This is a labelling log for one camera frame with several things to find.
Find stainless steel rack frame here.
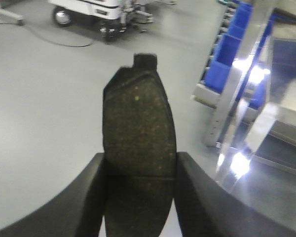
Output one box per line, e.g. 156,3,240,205
192,0,296,191

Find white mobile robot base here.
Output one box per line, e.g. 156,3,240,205
49,0,153,42

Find black floor cable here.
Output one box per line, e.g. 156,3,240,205
0,21,93,48

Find grey brake pad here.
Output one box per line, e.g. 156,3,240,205
103,53,177,237

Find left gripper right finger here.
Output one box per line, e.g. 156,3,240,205
174,152,296,237

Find lower blue plastic bin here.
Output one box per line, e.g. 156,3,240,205
202,2,253,93

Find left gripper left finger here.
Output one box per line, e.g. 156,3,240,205
0,153,106,237

